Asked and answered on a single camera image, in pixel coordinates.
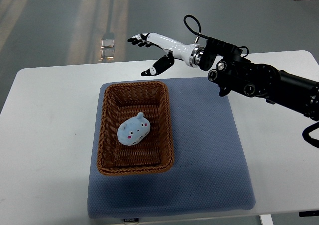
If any blue quilted cushion mat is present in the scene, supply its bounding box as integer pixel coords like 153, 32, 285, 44
88, 77, 255, 219

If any black cable loop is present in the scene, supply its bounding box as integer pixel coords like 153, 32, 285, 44
183, 14, 212, 43

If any light blue plush toy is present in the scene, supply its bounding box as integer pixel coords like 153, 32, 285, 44
117, 112, 151, 146

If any brown wicker basket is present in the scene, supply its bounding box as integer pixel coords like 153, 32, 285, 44
97, 81, 174, 176

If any metal floor socket plate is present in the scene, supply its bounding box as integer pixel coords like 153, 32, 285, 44
101, 32, 115, 60

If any black frame lower right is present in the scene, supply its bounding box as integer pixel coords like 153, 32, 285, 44
299, 210, 319, 218

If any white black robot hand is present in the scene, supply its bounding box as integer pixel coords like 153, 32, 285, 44
128, 33, 204, 77

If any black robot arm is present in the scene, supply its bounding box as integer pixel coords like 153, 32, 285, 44
190, 37, 319, 147

